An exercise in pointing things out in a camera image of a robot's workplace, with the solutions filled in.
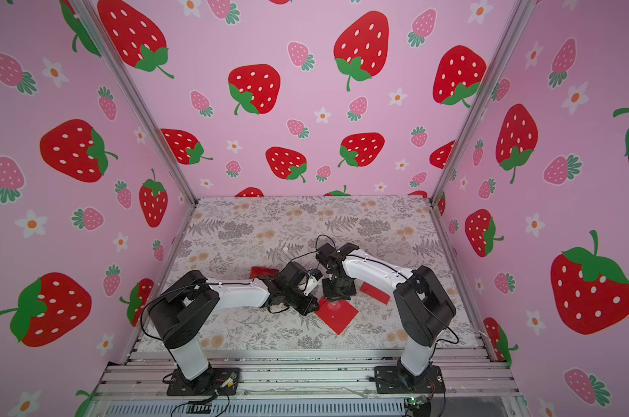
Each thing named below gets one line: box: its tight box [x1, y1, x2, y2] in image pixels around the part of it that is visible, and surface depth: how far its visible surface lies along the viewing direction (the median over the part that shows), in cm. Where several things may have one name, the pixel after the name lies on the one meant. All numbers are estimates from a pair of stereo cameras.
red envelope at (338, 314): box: [314, 297, 360, 336], surface depth 89 cm
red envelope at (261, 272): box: [249, 266, 280, 280], surface depth 100 cm
